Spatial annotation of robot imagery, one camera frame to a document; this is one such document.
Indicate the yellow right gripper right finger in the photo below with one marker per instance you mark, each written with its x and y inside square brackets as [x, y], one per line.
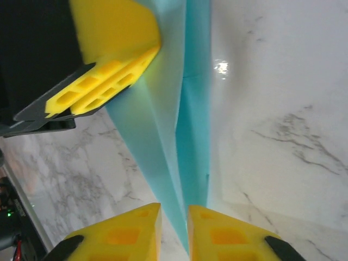
[231, 239]

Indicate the light blue paper sheet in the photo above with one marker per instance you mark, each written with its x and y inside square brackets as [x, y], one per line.
[163, 122]

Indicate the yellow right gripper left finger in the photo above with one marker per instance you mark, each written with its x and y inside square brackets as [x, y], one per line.
[122, 239]

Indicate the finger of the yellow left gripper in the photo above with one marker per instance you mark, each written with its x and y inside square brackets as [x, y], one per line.
[117, 30]
[89, 92]

